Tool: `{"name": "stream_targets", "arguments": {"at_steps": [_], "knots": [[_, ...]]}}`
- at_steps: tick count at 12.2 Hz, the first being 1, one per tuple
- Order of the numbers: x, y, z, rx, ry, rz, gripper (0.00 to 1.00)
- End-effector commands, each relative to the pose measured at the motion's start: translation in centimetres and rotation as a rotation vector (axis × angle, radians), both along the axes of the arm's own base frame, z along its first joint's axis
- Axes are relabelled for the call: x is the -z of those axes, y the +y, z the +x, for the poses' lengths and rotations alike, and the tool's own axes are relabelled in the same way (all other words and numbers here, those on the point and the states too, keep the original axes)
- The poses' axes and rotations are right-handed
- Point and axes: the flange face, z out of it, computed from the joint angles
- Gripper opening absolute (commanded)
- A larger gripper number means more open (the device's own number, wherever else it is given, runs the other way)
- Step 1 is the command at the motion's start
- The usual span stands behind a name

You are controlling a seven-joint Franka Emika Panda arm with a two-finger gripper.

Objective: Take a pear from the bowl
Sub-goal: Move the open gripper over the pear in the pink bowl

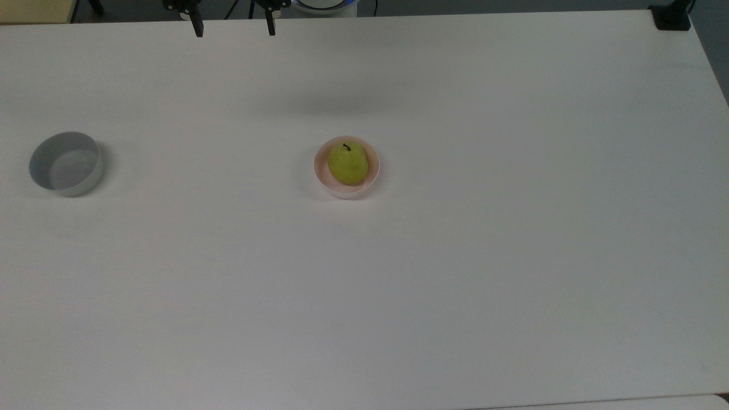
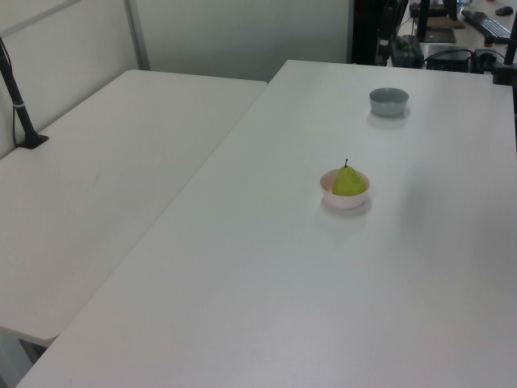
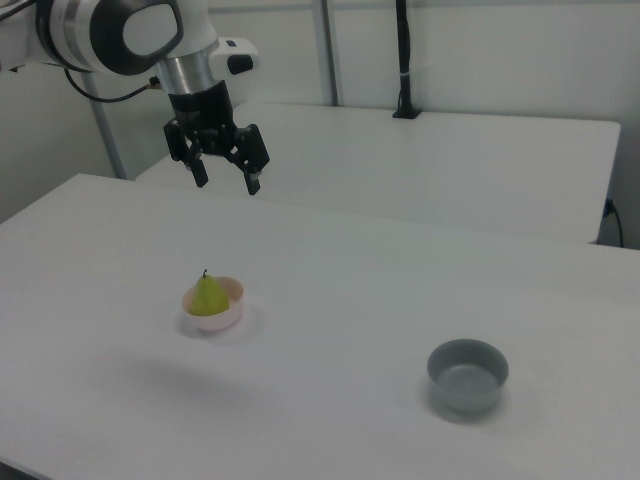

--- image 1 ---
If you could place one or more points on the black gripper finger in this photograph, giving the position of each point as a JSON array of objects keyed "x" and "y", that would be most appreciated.
[
  {"x": 270, "y": 21},
  {"x": 196, "y": 23}
]

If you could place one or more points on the green pear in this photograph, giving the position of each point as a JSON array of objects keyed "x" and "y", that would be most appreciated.
[{"x": 347, "y": 165}]

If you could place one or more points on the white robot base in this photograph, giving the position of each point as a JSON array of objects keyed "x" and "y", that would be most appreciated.
[{"x": 324, "y": 7}]

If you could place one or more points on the pink bowl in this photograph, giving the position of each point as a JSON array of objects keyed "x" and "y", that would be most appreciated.
[{"x": 343, "y": 192}]

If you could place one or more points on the grey bowl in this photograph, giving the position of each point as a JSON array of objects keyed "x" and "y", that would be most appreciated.
[{"x": 68, "y": 171}]

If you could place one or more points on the pale yellow cabinet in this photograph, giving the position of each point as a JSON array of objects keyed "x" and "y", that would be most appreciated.
[{"x": 34, "y": 10}]

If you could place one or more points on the black camera stand clamp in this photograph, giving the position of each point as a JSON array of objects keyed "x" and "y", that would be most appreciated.
[{"x": 672, "y": 20}]

